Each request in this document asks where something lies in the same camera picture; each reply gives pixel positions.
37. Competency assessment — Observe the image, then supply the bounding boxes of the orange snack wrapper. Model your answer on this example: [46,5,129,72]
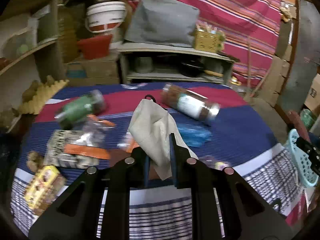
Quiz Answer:
[64,144,112,159]

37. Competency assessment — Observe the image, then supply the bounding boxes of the grey metal pot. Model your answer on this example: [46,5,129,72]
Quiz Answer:
[135,56,153,73]

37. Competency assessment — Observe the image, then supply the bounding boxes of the blue plastic wrapper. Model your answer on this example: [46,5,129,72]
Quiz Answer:
[179,127,213,147]

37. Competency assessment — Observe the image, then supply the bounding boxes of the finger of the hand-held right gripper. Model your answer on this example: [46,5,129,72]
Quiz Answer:
[295,136,320,177]

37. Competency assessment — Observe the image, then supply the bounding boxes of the black frying pan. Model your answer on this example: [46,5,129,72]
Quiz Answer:
[180,60,224,78]

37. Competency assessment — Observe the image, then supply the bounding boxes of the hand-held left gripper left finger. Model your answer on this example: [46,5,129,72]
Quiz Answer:
[27,146,152,240]

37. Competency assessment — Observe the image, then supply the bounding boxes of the green jar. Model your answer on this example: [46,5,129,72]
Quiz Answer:
[55,90,107,130]

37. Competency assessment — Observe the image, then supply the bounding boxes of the white plastic bucket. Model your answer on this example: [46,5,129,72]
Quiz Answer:
[85,1,127,33]

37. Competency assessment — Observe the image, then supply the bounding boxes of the large yellow oil jug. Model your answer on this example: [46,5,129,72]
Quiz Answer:
[56,0,78,64]

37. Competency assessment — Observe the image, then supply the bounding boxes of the large cardboard box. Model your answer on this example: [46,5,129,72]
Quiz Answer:
[304,74,320,110]

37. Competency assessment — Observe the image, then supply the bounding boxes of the bag of green vegetables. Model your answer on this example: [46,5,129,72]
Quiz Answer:
[217,30,226,50]

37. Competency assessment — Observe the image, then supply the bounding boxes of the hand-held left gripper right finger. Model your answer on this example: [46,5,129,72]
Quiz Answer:
[169,133,294,240]

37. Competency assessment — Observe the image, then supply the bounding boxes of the brown crumpled paper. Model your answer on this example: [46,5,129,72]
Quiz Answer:
[27,152,44,170]

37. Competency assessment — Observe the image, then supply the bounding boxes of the flattened cardboard sheets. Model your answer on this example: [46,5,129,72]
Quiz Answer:
[262,42,293,103]

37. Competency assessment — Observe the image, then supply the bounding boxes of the green plastic bag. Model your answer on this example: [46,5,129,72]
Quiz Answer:
[300,109,315,130]

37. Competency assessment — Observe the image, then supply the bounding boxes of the gold black box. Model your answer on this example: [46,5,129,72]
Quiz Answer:
[24,165,67,215]

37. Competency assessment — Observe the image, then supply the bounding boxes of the wooden shelf unit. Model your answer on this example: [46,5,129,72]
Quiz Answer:
[0,0,63,130]

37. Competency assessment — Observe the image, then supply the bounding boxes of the dark wooden framed door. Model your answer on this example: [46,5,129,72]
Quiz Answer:
[275,0,320,115]

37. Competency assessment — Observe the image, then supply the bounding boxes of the striped plaid tablecloth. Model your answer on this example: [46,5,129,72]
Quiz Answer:
[11,82,308,238]

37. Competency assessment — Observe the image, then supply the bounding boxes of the red striped hanging cloth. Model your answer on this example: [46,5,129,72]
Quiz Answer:
[120,0,283,88]

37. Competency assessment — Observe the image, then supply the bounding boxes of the yellow egg carton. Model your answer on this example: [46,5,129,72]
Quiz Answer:
[19,76,69,114]

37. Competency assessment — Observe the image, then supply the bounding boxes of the orange red wrapper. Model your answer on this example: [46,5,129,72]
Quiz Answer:
[87,115,117,128]

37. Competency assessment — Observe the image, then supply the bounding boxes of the grey cushion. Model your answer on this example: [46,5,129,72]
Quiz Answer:
[124,0,200,48]

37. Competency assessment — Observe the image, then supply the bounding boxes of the light blue plastic basket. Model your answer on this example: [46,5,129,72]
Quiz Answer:
[285,129,319,187]

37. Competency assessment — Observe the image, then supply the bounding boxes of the glass jar with white label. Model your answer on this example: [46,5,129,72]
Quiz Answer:
[160,84,220,125]

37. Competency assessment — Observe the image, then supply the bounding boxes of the beige cloth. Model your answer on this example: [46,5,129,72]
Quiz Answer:
[127,95,199,180]

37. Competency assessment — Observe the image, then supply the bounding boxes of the yellow wicker basket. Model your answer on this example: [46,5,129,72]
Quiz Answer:
[194,22,222,52]

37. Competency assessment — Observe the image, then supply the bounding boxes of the brown cardboard box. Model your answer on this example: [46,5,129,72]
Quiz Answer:
[65,60,119,80]

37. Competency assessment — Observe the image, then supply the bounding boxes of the grey low cabinet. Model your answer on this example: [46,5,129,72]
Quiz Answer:
[117,42,235,84]

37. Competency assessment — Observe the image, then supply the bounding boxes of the red plastic basin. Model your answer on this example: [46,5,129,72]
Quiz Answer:
[76,35,113,60]

